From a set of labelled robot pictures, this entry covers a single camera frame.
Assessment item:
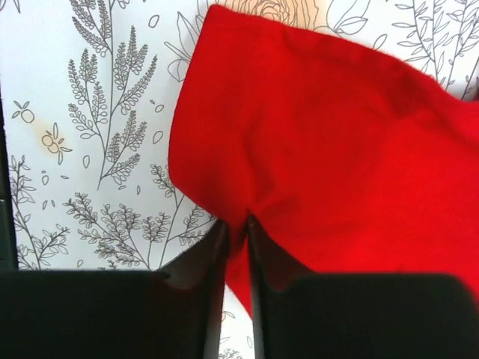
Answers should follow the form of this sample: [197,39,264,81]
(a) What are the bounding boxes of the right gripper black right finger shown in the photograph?
[247,217,478,358]

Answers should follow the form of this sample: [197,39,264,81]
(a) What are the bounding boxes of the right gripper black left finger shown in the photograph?
[1,221,229,358]

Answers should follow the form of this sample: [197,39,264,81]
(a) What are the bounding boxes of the red t shirt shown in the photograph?
[168,5,478,310]

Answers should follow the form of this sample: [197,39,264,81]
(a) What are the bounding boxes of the floral patterned table mat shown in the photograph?
[0,0,479,359]

